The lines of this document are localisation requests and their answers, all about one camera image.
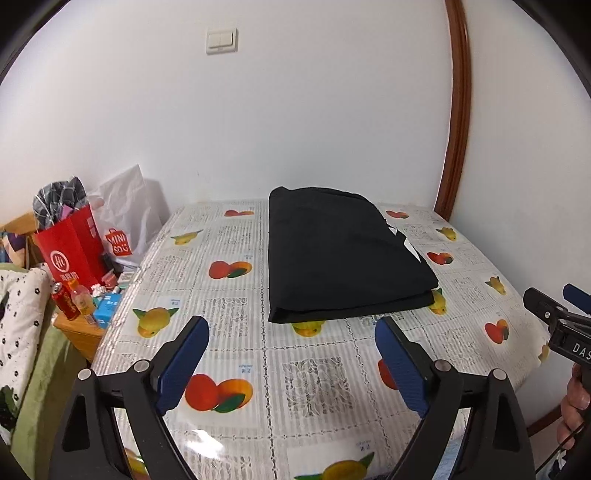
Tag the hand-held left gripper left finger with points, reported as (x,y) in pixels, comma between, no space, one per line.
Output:
(182,364)

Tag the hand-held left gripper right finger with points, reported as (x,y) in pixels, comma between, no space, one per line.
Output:
(401,364)

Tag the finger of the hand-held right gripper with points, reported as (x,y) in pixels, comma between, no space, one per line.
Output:
(540,304)
(577,295)

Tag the black blue white jacket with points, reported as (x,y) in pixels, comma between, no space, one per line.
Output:
(332,254)

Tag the person's right hand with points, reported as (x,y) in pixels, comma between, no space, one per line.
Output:
(577,401)

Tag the brown wooden baseboard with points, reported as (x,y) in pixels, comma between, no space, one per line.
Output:
(547,422)

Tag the blue carton box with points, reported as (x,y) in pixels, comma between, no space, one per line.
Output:
(107,311)

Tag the fruit print lace tablecloth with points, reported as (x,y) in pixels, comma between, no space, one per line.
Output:
(277,392)

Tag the wooden nightstand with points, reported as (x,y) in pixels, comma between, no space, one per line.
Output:
(83,339)

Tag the orange juice bottle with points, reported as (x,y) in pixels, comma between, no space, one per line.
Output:
(83,302)

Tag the red drink can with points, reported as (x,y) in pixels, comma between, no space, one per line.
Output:
(67,304)

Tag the green blanket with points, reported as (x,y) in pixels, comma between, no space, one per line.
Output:
(51,392)

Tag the red paper bag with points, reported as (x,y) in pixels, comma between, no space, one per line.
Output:
(69,249)

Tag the white patterned cushion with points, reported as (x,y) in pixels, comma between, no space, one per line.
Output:
(23,323)

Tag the white plastic shopping bag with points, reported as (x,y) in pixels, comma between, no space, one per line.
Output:
(129,207)

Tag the checkered cloth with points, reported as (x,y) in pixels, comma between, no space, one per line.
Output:
(55,198)

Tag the wooden bed headboard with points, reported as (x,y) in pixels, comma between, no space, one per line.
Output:
(21,225)

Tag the brown wooden door frame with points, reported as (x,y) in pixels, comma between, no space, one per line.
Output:
(455,115)

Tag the white wall light switch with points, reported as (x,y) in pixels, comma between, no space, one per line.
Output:
(221,40)

